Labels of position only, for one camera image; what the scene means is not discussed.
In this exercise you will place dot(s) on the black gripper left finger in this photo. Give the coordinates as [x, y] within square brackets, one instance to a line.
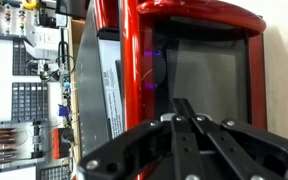
[184, 150]

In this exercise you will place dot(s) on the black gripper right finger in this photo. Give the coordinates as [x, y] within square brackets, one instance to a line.
[244, 146]

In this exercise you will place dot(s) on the black microwave body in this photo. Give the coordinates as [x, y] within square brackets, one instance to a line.
[90, 83]

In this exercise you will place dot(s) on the orange box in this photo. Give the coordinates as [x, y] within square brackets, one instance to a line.
[59, 143]

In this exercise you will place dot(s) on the black bin rack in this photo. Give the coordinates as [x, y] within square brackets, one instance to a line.
[20, 58]
[54, 173]
[29, 101]

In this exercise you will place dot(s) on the white device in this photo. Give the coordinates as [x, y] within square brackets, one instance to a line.
[45, 41]

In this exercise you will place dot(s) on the yellow tape roll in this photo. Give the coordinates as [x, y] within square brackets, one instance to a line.
[30, 4]

